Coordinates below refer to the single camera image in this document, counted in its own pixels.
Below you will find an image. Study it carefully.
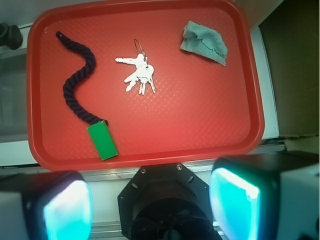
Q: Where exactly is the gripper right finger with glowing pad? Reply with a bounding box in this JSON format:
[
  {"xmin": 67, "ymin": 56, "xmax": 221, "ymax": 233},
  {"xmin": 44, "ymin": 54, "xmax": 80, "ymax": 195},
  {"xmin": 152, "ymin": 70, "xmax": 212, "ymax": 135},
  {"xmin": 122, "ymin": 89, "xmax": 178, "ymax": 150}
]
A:
[{"xmin": 209, "ymin": 152, "xmax": 320, "ymax": 240}]

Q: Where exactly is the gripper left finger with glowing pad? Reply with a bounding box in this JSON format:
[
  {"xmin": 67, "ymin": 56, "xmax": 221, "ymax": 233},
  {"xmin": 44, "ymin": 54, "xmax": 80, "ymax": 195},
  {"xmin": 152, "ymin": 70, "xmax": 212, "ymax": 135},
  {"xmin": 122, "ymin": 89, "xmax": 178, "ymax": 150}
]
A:
[{"xmin": 0, "ymin": 170, "xmax": 93, "ymax": 240}]

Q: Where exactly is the green rectangular block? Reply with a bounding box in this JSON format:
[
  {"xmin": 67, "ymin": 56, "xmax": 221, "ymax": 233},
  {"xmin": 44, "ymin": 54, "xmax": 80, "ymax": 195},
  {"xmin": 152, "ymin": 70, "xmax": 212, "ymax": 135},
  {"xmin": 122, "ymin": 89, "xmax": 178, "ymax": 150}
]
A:
[{"xmin": 87, "ymin": 120, "xmax": 118, "ymax": 161}]

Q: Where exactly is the red plastic tray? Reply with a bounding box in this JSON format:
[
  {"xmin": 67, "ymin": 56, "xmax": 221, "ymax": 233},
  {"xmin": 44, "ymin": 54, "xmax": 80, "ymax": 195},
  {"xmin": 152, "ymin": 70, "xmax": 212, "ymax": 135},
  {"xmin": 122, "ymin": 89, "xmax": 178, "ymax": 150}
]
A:
[{"xmin": 26, "ymin": 0, "xmax": 264, "ymax": 171}]

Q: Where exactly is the silver key bunch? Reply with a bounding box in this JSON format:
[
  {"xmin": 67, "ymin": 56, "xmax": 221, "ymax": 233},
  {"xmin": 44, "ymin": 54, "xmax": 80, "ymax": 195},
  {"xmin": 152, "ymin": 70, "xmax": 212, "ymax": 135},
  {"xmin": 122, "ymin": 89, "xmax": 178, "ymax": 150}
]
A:
[{"xmin": 114, "ymin": 38, "xmax": 157, "ymax": 96}]

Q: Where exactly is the brown cardboard box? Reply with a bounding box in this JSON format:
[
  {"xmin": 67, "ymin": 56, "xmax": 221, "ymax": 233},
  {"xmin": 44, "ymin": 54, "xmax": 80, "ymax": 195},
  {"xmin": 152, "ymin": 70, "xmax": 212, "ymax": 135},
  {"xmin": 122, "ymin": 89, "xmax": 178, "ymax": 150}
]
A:
[{"xmin": 259, "ymin": 0, "xmax": 320, "ymax": 154}]

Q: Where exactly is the light green folded cloth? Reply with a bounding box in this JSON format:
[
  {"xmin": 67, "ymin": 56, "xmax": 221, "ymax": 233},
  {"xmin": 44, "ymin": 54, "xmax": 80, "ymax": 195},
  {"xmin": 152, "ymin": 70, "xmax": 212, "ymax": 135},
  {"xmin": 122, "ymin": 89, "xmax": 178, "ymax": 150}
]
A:
[{"xmin": 180, "ymin": 20, "xmax": 228, "ymax": 67}]

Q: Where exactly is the black knob at left edge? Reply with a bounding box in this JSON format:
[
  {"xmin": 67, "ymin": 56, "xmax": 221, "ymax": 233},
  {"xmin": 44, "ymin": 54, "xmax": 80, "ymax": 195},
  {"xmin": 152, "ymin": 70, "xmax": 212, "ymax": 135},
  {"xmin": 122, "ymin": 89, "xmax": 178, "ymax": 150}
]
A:
[{"xmin": 0, "ymin": 22, "xmax": 23, "ymax": 50}]

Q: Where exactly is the dark purple twisted rope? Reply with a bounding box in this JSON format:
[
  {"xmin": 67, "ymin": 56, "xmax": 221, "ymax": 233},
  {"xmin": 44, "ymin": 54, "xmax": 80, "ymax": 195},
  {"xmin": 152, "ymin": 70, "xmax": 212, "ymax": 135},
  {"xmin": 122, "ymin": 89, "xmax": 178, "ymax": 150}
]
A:
[{"xmin": 55, "ymin": 30, "xmax": 109, "ymax": 126}]

